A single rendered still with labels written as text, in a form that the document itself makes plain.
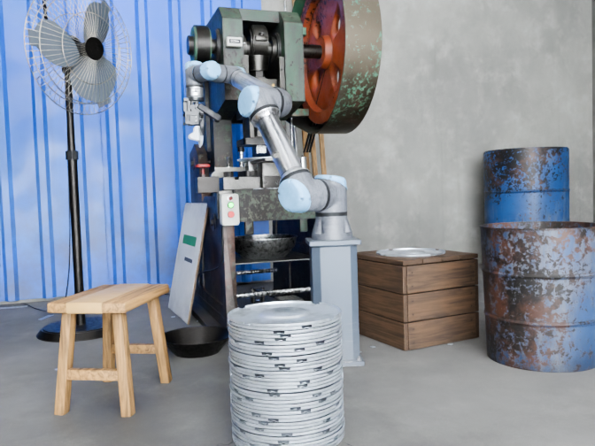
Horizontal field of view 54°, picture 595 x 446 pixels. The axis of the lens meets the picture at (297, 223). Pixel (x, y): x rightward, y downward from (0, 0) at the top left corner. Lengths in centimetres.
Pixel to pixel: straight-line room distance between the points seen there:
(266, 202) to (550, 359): 133
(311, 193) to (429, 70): 288
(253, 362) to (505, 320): 102
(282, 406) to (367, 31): 181
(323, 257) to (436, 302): 55
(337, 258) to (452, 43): 309
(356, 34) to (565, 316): 146
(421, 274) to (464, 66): 284
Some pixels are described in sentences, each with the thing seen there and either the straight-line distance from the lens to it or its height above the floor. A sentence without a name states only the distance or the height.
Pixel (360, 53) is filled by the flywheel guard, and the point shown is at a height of 123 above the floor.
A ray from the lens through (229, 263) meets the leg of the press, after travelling 256.
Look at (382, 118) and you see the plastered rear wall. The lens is 448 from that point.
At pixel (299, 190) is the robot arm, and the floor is 63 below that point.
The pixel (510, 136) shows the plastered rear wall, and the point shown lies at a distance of 511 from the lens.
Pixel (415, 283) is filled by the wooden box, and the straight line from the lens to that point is 231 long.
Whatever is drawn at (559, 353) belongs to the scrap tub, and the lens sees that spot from 215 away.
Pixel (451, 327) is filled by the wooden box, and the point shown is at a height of 6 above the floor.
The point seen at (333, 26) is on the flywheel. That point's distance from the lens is 304.
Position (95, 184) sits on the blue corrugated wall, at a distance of 391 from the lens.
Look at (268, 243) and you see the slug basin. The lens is 275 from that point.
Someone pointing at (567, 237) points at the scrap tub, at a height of 45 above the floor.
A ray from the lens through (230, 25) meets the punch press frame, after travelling 284.
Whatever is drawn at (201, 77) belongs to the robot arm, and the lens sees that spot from 255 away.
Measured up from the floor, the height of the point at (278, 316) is 32.
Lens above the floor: 62
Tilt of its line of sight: 3 degrees down
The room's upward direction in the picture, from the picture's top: 2 degrees counter-clockwise
